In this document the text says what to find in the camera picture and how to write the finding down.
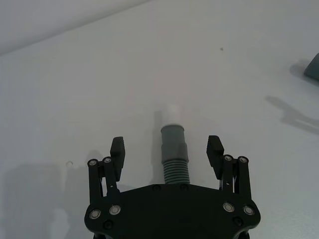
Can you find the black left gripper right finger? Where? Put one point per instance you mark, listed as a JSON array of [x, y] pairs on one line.
[[214, 156]]

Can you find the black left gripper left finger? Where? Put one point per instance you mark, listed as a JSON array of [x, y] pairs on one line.
[[117, 159]]

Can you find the dark grey block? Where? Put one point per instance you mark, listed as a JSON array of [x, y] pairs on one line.
[[312, 69]]

